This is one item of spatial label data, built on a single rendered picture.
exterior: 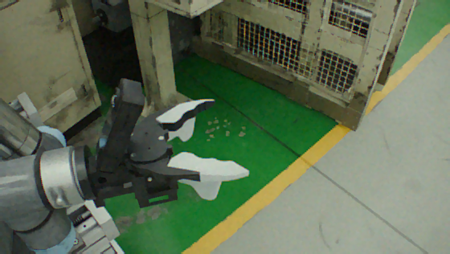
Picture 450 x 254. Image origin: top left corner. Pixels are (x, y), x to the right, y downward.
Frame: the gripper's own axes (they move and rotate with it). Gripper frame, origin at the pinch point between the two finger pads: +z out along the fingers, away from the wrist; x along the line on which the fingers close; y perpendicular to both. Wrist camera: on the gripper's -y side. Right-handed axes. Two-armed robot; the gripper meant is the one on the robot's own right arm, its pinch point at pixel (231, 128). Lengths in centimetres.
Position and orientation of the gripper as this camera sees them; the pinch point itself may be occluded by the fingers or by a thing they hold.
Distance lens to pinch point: 45.9
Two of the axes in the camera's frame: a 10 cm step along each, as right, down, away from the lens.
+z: 9.6, -2.1, 2.0
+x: 2.9, 5.9, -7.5
